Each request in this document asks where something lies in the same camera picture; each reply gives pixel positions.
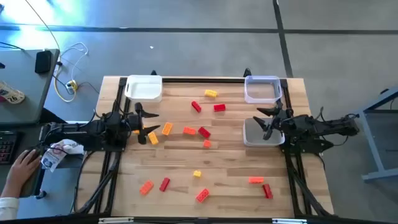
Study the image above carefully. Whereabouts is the dark grey desk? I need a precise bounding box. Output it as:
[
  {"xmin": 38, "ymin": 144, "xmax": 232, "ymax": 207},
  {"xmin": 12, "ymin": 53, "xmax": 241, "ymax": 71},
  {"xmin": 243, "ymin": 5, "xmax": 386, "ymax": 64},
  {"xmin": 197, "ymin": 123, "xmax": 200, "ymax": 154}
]
[{"xmin": 0, "ymin": 123, "xmax": 45, "ymax": 200}]

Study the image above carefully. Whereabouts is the black box on desk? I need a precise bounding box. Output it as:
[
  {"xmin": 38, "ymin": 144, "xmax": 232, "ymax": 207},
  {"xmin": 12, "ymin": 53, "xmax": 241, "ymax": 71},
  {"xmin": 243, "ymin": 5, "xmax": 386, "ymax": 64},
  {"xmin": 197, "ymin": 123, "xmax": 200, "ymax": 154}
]
[{"xmin": 34, "ymin": 50, "xmax": 53, "ymax": 75}]

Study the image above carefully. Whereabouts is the paper tag with number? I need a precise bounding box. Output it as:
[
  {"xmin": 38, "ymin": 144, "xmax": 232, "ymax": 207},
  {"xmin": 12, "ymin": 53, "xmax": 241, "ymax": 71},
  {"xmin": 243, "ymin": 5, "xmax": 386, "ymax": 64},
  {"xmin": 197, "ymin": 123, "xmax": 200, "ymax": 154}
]
[{"xmin": 0, "ymin": 80, "xmax": 26, "ymax": 105}]

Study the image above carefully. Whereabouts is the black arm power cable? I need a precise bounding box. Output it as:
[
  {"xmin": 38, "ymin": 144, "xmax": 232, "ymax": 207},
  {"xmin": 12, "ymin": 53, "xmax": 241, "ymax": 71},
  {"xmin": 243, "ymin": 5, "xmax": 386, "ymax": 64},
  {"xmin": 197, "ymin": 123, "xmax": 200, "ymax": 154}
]
[{"xmin": 70, "ymin": 151, "xmax": 94, "ymax": 214}]

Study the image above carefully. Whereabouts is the white plastic bin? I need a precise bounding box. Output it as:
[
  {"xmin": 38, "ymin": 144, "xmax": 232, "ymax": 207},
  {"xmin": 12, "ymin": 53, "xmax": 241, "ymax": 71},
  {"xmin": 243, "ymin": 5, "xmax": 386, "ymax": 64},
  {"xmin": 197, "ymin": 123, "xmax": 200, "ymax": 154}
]
[{"xmin": 124, "ymin": 74, "xmax": 164, "ymax": 103}]

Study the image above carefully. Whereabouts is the silver metal bracket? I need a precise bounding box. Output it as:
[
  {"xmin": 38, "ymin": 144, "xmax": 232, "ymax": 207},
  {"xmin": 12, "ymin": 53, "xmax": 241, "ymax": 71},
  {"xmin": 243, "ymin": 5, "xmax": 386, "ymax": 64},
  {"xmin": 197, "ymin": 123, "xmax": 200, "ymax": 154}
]
[
  {"xmin": 98, "ymin": 217, "xmax": 135, "ymax": 224},
  {"xmin": 272, "ymin": 218, "xmax": 308, "ymax": 224}
]

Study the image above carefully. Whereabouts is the black keyboard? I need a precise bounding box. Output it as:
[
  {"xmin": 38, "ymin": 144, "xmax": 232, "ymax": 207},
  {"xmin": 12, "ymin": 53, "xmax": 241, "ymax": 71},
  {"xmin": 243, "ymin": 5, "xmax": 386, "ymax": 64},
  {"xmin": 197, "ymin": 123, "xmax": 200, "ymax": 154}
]
[{"xmin": 0, "ymin": 130, "xmax": 20, "ymax": 166}]

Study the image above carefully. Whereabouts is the yellow cable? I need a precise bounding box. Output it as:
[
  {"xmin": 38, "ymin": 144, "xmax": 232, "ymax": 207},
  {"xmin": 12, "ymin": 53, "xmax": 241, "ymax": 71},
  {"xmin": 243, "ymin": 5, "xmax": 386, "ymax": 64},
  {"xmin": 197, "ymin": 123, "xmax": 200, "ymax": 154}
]
[{"xmin": 53, "ymin": 73, "xmax": 77, "ymax": 103}]

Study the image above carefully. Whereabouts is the white cable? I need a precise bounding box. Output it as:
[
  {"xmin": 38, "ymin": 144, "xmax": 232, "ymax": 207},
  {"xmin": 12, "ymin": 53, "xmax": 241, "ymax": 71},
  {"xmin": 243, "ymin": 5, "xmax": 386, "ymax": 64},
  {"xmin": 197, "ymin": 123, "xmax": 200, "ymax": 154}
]
[{"xmin": 58, "ymin": 42, "xmax": 90, "ymax": 82}]

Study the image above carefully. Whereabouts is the black rig crossbar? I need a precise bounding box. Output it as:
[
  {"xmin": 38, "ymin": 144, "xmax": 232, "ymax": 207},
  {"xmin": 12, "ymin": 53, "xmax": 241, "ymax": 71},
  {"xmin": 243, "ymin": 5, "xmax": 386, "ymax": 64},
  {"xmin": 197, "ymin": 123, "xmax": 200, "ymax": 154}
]
[{"xmin": 0, "ymin": 212, "xmax": 398, "ymax": 224}]

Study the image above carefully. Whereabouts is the white paper sheet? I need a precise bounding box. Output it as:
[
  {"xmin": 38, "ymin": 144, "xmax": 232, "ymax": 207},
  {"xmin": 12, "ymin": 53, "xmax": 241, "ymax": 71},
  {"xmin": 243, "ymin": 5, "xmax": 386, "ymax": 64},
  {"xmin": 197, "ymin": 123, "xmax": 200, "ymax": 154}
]
[{"xmin": 57, "ymin": 138, "xmax": 85, "ymax": 156}]

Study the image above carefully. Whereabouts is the thin grey cable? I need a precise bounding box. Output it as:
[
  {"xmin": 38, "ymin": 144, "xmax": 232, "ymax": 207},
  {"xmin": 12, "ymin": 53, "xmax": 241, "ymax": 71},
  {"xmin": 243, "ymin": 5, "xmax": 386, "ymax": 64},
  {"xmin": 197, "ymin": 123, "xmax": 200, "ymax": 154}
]
[{"xmin": 24, "ymin": 0, "xmax": 62, "ymax": 52}]

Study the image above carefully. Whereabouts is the white snack bag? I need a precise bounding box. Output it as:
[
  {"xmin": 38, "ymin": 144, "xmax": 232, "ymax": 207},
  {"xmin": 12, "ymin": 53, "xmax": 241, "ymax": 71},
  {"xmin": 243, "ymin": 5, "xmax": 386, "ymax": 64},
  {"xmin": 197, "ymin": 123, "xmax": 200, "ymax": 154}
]
[{"xmin": 40, "ymin": 141, "xmax": 70, "ymax": 173}]

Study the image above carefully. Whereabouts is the grey-blue metal table frame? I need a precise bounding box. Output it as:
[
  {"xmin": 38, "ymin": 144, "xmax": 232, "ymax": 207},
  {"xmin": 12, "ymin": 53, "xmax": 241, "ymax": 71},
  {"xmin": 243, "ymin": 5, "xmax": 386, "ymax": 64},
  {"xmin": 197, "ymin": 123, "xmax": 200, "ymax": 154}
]
[{"xmin": 354, "ymin": 86, "xmax": 398, "ymax": 183}]

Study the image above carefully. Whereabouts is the clear plastic bin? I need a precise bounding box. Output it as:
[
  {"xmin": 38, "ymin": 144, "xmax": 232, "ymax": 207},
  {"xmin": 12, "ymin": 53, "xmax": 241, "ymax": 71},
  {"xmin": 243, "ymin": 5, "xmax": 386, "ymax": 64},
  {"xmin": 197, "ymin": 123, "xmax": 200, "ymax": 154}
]
[{"xmin": 244, "ymin": 75, "xmax": 283, "ymax": 105}]

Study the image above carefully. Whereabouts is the black desk support beam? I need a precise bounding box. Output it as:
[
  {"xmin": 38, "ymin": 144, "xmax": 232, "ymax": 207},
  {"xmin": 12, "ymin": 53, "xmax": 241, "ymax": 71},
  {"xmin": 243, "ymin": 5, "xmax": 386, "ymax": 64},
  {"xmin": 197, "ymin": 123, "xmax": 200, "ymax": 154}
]
[{"xmin": 39, "ymin": 107, "xmax": 68, "ymax": 125}]

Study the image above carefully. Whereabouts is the person's forearm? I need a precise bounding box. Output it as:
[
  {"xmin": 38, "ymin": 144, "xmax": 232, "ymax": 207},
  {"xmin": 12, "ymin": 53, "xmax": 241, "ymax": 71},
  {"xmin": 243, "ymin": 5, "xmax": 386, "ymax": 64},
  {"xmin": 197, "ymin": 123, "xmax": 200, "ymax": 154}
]
[{"xmin": 0, "ymin": 183, "xmax": 21, "ymax": 222}]

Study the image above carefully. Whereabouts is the black aluminium table frame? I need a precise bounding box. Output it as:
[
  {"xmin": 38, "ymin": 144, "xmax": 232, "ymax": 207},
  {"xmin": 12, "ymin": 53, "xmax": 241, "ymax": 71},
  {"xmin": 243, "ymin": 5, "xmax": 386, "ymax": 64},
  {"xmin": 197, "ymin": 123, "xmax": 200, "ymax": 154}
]
[{"xmin": 73, "ymin": 76, "xmax": 335, "ymax": 218}]

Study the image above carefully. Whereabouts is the person's hand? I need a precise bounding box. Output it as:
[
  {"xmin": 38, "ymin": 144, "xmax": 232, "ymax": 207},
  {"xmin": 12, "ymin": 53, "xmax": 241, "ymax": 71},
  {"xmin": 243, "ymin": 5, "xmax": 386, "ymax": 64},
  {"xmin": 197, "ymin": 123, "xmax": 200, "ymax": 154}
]
[{"xmin": 5, "ymin": 149, "xmax": 42, "ymax": 191}]

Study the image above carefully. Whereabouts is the black floor cable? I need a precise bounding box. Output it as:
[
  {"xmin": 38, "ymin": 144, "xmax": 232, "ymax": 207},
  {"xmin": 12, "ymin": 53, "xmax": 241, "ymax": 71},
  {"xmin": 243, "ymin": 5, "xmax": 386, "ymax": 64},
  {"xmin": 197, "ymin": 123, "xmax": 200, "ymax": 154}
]
[
  {"xmin": 52, "ymin": 73, "xmax": 101, "ymax": 96},
  {"xmin": 0, "ymin": 41, "xmax": 25, "ymax": 52}
]

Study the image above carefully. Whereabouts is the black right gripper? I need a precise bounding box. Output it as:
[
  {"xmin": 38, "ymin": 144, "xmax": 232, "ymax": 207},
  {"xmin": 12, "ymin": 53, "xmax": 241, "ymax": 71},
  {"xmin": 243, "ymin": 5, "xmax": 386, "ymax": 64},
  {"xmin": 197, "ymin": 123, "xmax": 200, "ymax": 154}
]
[{"xmin": 252, "ymin": 99, "xmax": 296, "ymax": 141}]

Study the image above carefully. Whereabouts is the grey plastic bin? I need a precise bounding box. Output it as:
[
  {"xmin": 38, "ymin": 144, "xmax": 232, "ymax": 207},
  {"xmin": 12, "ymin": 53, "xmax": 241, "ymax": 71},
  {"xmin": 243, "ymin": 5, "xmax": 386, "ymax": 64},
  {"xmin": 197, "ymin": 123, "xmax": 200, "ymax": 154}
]
[{"xmin": 242, "ymin": 117, "xmax": 285, "ymax": 147}]

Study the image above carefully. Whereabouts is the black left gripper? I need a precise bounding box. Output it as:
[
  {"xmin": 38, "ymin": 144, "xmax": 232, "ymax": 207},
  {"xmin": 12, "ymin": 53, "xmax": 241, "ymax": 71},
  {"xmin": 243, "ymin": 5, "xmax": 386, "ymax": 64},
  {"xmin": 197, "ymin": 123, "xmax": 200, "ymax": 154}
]
[{"xmin": 127, "ymin": 101, "xmax": 162, "ymax": 146}]

